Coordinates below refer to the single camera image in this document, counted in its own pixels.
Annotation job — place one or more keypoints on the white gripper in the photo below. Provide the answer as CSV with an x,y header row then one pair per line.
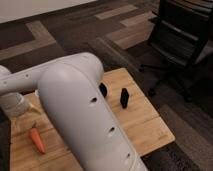
x,y
14,104

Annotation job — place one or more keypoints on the orange carrot-like pepper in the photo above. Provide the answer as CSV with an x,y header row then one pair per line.
x,y
36,138

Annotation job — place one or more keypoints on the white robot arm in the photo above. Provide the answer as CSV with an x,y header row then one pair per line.
x,y
69,93

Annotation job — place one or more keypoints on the dark blue bowl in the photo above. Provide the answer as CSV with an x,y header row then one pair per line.
x,y
103,89

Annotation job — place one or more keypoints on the small black box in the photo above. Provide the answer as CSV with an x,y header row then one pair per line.
x,y
124,98

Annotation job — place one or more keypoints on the black office chair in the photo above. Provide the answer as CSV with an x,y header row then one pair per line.
x,y
180,34

